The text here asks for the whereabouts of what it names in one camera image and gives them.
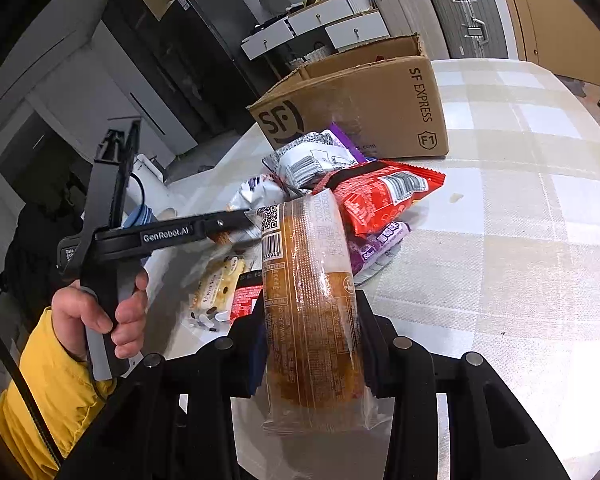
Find purple grape candy bag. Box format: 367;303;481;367
347;221;411;286

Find beige suitcase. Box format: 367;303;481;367
374;0;450;60

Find cream cracker package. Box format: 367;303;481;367
189;255;247;332

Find silver purple snack bag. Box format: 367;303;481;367
262;122;366;192

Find silver aluminium suitcase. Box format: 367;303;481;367
431;0;508;58

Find blue plastic bowls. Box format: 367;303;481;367
122;204;157;229

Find white drawer desk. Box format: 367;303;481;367
242;0;390;60

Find left hand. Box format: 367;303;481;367
52;270;148;362

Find red barcode snack bag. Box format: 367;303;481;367
312;159;445;236

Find checkered beige tablecloth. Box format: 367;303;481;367
144;60;600;479

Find yellow left sleeve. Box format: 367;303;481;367
0;310;116;479

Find wooden door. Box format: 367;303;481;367
505;0;600;86

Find small red snack packet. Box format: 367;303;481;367
230;270;263;323

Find brown SF cardboard box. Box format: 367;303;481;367
248;34;449;159

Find black refrigerator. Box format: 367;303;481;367
160;0;278;131

